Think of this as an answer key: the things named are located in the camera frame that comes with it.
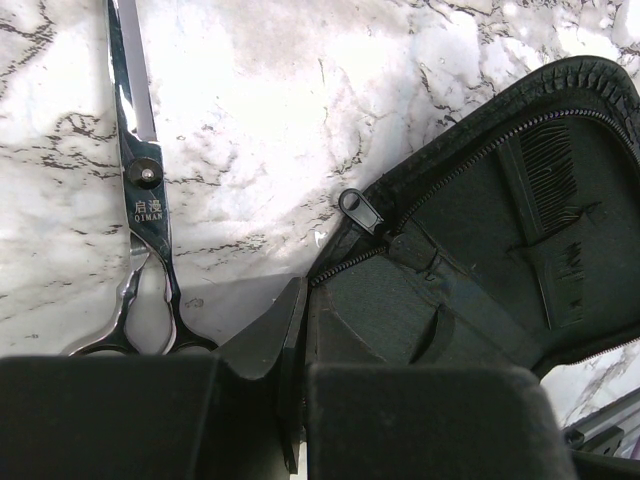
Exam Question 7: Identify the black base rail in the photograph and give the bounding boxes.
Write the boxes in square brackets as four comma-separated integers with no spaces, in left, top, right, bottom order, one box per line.
[563,389,639,459]

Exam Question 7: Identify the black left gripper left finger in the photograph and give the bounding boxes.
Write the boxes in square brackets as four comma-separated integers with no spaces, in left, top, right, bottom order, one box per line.
[1,278,308,479]

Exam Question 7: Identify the black zip tool case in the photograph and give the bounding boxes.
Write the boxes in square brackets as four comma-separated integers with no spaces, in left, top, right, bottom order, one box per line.
[307,56,639,375]

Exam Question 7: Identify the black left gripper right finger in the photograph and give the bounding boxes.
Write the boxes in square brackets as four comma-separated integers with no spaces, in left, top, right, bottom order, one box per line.
[307,364,577,479]

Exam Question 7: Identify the black hair comb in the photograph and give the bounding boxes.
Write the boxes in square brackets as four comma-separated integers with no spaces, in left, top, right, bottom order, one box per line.
[497,120,585,330]

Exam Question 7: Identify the silver hair scissors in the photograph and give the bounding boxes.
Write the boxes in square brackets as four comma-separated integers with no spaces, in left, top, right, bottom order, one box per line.
[63,1,218,356]

